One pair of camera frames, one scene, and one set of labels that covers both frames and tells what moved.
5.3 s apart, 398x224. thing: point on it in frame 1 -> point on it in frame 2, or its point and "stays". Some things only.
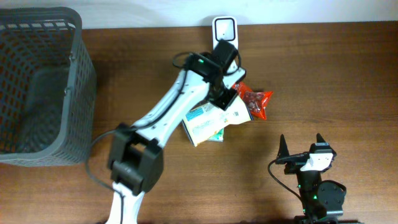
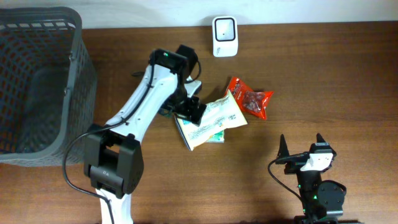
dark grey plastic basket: [48, 87] stays
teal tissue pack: [218, 136] stays
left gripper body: [224, 98] -> [193, 111]
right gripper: [292, 167] stays
